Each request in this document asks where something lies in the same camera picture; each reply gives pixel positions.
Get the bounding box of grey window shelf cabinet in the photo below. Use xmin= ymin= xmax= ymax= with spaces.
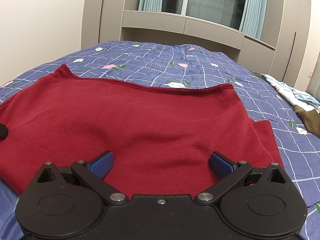
xmin=120 ymin=10 xmax=277 ymax=55

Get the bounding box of red knit sweater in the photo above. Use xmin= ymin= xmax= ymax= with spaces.
xmin=1 ymin=65 xmax=281 ymax=196

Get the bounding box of blue plaid floral quilt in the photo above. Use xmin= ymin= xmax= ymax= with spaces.
xmin=1 ymin=41 xmax=319 ymax=239

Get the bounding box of brown garment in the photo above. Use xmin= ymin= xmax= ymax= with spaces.
xmin=295 ymin=105 xmax=320 ymax=138

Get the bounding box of grey left wardrobe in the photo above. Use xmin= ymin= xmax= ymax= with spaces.
xmin=81 ymin=0 xmax=125 ymax=49

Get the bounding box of grey wardrobe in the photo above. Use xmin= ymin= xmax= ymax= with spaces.
xmin=81 ymin=0 xmax=125 ymax=49
xmin=236 ymin=0 xmax=313 ymax=91

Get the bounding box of light blue patterned cloth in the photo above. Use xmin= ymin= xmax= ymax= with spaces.
xmin=262 ymin=74 xmax=319 ymax=113

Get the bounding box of right blue curtain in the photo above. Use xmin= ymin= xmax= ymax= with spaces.
xmin=239 ymin=0 xmax=267 ymax=39

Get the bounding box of grey right wardrobe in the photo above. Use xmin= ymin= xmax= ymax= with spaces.
xmin=236 ymin=0 xmax=313 ymax=91

